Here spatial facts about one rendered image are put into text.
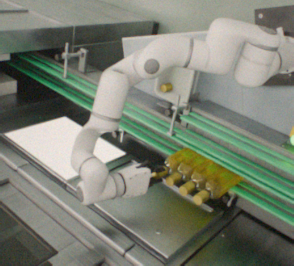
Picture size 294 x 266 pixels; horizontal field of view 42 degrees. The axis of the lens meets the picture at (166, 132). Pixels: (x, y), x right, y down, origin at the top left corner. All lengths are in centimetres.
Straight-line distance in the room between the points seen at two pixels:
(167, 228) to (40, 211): 43
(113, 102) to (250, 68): 39
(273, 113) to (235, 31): 51
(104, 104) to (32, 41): 96
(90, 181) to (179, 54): 43
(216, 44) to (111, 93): 31
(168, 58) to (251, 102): 56
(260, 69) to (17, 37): 119
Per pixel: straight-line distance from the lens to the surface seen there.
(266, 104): 147
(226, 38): 104
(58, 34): 203
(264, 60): 109
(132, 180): 121
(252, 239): 142
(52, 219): 133
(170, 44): 103
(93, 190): 113
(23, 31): 192
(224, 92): 154
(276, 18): 139
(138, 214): 132
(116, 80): 104
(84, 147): 117
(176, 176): 128
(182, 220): 133
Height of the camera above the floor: 207
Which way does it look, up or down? 49 degrees down
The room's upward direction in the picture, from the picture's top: 113 degrees counter-clockwise
